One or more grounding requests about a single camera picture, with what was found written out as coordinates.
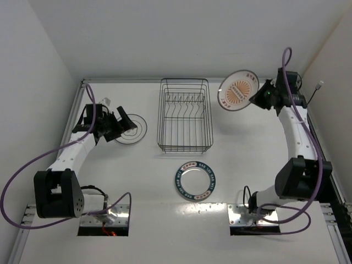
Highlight white plate with orange sunburst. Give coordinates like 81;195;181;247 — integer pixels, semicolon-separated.
217;69;260;112

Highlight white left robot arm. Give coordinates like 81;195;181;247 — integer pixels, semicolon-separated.
34;102;137;218

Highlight white plate with flower emblem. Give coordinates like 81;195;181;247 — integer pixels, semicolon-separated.
115;114;148;145

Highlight white plate with teal rim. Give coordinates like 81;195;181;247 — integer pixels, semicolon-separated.
174;161;216;202

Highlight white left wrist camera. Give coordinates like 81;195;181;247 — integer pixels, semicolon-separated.
99;97;111;107

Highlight black cable with white plug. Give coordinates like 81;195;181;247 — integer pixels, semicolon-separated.
302;80;325;107

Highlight grey wire dish rack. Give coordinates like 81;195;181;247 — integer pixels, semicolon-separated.
156;78;213;154

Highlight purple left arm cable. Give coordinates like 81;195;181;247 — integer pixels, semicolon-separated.
0;84;132;229

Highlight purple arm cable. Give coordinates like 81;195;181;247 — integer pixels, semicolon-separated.
0;84;132;229
247;47;324;235

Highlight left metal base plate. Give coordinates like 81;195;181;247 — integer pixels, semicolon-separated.
79;204;130;228

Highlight metal base plate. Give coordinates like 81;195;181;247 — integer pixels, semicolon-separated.
79;204;130;228
227;203;278;228

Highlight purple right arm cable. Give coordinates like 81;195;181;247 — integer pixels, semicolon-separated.
247;47;324;235

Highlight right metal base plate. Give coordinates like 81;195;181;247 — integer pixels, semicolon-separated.
227;203;278;228

